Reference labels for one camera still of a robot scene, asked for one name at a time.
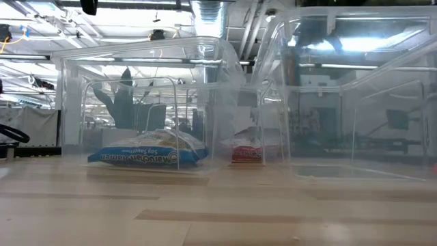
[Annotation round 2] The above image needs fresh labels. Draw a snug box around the blue Maruchan soy ramen packet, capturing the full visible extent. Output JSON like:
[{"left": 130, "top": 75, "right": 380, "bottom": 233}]
[{"left": 87, "top": 128, "right": 210, "bottom": 169}]

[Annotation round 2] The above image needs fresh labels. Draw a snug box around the silver ceiling duct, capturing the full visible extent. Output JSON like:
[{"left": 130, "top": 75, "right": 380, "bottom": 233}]
[{"left": 190, "top": 0, "right": 229, "bottom": 38}]

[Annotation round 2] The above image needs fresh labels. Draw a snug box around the dark machine frame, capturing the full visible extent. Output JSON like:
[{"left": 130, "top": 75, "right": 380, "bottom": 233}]
[{"left": 354, "top": 107, "right": 423, "bottom": 154}]

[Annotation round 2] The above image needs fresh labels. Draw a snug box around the yellow cable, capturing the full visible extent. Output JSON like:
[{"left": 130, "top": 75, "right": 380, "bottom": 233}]
[{"left": 0, "top": 33, "right": 27, "bottom": 55}]

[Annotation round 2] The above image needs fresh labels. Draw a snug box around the grey ceiling pipe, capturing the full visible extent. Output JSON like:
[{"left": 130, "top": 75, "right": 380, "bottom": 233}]
[{"left": 237, "top": 8, "right": 270, "bottom": 61}]

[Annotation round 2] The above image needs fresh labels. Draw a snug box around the black base bar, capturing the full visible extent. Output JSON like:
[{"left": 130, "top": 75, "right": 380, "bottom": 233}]
[{"left": 13, "top": 146, "right": 63, "bottom": 159}]

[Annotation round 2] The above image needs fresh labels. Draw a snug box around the dark ceiling device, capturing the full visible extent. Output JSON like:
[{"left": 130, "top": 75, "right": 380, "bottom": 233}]
[{"left": 0, "top": 23, "right": 13, "bottom": 42}]

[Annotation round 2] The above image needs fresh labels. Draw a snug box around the clear plastic bin white label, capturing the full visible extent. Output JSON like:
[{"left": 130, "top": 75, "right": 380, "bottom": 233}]
[{"left": 204, "top": 81, "right": 342, "bottom": 165}]

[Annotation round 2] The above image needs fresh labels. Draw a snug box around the red Maruchan ramen packet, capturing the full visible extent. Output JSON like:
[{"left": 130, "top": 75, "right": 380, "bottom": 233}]
[{"left": 219, "top": 126, "right": 264, "bottom": 164}]

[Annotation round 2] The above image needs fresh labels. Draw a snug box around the black ceiling device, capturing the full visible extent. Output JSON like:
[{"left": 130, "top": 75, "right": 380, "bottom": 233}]
[{"left": 150, "top": 29, "right": 167, "bottom": 42}]

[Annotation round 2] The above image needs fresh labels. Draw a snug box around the white cloth cover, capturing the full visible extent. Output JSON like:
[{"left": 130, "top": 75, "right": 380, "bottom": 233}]
[{"left": 0, "top": 107, "right": 59, "bottom": 148}]

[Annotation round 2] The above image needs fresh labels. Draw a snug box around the black cable loop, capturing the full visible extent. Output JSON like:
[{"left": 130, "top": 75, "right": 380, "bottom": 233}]
[{"left": 0, "top": 123, "right": 31, "bottom": 144}]

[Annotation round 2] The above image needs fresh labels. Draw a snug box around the dark teal machine silhouette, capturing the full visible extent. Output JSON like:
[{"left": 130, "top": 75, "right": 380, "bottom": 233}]
[{"left": 91, "top": 67, "right": 168, "bottom": 133}]

